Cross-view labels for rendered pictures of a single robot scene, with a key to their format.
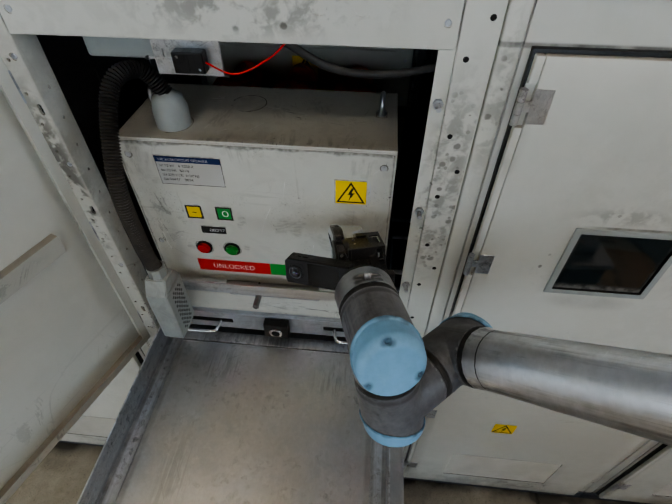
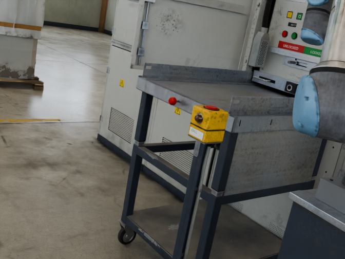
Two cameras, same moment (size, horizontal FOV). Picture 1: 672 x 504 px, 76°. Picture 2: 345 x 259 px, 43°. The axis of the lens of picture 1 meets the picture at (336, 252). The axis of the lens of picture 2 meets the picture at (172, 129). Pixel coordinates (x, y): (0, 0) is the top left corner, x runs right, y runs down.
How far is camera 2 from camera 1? 1.74 m
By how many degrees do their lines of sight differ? 47
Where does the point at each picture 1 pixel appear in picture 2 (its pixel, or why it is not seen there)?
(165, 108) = not seen: outside the picture
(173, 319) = (256, 52)
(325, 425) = not seen: hidden behind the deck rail
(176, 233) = (278, 25)
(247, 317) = (282, 80)
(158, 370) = (234, 82)
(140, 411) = (221, 81)
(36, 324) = (218, 29)
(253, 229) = not seen: hidden behind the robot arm
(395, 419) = (311, 20)
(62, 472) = (140, 181)
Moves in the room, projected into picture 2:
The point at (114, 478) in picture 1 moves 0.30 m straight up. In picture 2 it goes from (202, 80) to (214, 18)
